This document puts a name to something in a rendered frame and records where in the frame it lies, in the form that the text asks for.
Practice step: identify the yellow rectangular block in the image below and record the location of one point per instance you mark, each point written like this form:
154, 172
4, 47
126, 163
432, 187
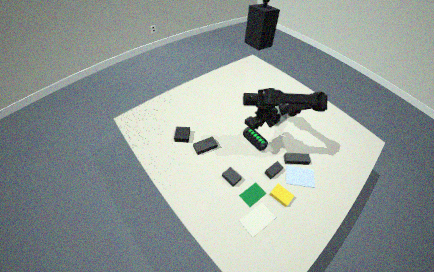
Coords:
281, 195

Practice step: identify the green flat rectangular block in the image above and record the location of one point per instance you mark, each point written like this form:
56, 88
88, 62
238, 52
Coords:
252, 194

